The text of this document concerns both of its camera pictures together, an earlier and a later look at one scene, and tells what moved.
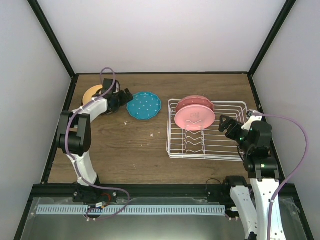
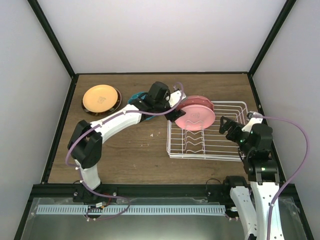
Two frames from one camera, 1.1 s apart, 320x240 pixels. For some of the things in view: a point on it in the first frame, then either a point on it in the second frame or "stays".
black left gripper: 124,98 → 174,114
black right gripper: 235,125 stays
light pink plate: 194,117 stays
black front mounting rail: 286,191 stays
